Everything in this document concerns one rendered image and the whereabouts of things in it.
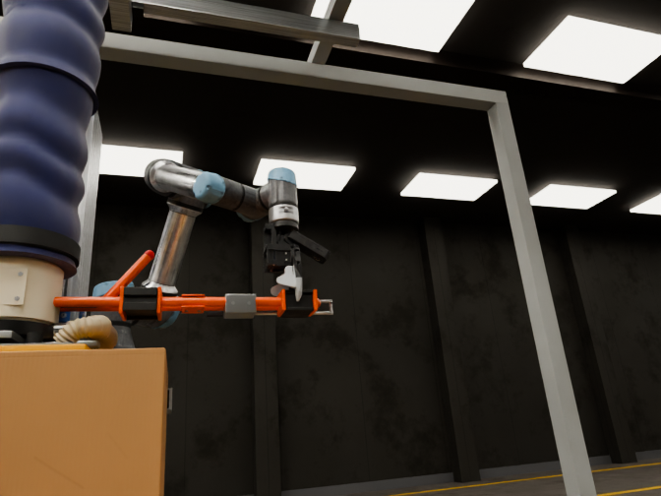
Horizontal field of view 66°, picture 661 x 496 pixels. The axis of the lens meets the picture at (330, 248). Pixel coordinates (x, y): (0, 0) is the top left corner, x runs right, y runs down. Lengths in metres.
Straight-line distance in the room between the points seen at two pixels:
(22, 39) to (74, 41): 0.11
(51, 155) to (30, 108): 0.11
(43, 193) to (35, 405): 0.45
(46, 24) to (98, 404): 0.88
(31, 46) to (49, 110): 0.16
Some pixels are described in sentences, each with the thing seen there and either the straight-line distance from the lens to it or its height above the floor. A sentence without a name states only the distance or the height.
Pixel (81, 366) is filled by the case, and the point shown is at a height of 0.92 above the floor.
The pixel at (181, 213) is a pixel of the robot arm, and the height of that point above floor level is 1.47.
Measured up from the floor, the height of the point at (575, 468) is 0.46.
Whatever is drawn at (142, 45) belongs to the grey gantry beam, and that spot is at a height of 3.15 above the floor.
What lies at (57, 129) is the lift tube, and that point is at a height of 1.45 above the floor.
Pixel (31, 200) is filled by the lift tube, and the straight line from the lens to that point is 1.22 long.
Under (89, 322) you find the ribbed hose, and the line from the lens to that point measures 1.10.
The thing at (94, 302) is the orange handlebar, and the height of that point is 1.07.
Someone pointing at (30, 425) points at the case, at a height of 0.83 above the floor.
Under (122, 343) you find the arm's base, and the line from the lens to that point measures 1.65.
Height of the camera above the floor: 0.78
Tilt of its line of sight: 20 degrees up
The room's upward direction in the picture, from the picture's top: 4 degrees counter-clockwise
